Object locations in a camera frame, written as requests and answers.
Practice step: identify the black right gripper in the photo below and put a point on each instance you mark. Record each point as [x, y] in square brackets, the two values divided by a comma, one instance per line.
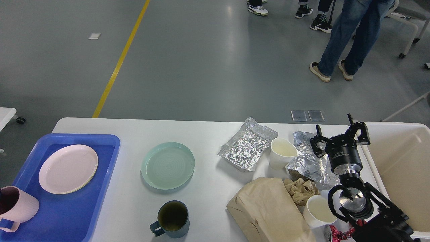
[342, 150]

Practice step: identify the mint green plate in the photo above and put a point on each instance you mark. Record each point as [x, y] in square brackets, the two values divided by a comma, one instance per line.
[168, 166]

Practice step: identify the dark teal mug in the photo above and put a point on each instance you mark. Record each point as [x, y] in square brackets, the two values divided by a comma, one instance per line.
[172, 219]

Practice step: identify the pink mug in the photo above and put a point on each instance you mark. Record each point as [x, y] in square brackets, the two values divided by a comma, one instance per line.
[17, 206]

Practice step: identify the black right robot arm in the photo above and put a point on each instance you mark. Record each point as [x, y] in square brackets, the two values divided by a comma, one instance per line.
[372, 215]

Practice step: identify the crumpled foil sheet right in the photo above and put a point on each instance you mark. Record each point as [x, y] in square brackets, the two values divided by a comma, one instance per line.
[309, 167]

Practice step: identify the crumpled foil sheet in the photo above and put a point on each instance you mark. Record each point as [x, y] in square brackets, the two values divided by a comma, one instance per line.
[309, 167]
[245, 148]

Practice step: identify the beige plastic bin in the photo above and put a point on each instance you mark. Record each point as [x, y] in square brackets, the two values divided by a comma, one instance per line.
[399, 156]

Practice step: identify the white paper cup upper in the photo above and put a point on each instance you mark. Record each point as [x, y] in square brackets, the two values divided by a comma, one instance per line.
[281, 153]

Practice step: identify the white paper cup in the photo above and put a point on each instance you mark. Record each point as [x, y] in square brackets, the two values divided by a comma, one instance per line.
[317, 212]
[281, 153]

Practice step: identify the crumpled brown napkin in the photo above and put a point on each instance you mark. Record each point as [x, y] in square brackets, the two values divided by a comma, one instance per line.
[301, 191]

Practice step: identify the white paper cup lower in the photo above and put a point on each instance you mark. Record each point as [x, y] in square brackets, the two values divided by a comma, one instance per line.
[317, 212]

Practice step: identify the red candy wrapper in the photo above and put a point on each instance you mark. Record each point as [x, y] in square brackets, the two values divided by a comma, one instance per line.
[332, 234]

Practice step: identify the crumpled foil sheet left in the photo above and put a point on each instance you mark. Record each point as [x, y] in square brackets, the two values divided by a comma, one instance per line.
[245, 148]

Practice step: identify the brown paper bag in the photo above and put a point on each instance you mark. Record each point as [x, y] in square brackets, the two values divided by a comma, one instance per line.
[265, 212]

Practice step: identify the person in blue jeans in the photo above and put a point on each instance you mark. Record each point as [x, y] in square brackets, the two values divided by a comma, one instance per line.
[353, 35]

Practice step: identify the white office chair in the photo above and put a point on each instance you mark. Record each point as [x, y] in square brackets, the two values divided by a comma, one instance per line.
[405, 11]

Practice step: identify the person in black trousers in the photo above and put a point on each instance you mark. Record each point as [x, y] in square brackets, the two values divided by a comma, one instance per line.
[256, 7]

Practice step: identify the blue plastic tray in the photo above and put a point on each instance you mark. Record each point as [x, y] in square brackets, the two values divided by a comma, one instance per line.
[68, 217]

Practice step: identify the pink plate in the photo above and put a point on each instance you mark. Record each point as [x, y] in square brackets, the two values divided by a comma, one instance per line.
[68, 169]

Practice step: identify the small white side table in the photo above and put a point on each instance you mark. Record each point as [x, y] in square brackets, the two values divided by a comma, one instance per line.
[7, 114]

